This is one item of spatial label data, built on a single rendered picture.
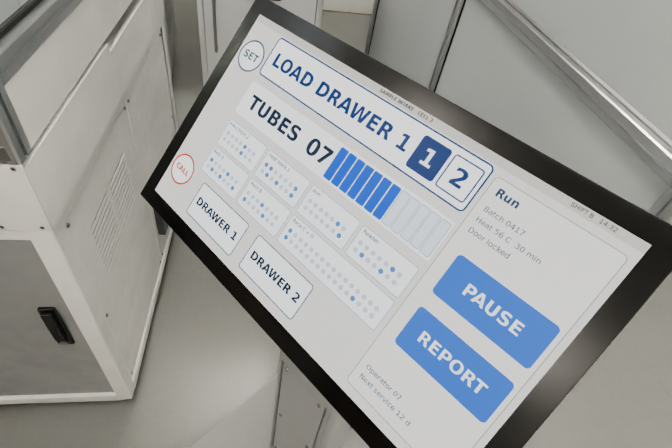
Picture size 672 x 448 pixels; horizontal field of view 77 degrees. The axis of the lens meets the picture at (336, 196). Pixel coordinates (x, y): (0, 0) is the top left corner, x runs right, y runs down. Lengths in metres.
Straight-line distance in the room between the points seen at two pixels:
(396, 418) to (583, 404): 1.44
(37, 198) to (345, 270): 0.53
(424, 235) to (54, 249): 0.68
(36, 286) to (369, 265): 0.75
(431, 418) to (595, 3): 0.91
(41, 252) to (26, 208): 0.12
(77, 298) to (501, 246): 0.84
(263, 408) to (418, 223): 1.11
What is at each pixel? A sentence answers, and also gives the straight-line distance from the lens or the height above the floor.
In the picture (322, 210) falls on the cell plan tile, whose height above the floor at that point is 1.07.
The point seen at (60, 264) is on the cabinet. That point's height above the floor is 0.70.
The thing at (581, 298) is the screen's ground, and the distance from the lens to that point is 0.40.
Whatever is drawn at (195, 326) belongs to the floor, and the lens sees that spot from 1.61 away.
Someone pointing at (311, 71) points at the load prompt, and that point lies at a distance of 0.51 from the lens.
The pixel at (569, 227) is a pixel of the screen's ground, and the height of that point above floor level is 1.17.
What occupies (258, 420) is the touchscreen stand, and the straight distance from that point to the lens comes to 1.43.
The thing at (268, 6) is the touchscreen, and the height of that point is 1.19.
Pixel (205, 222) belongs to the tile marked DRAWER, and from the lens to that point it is 0.55.
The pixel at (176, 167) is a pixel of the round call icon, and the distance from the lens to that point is 0.60.
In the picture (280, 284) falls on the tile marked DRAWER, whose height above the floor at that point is 1.00.
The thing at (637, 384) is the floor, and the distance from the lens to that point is 2.02.
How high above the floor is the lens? 1.40
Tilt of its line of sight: 43 degrees down
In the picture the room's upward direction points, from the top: 11 degrees clockwise
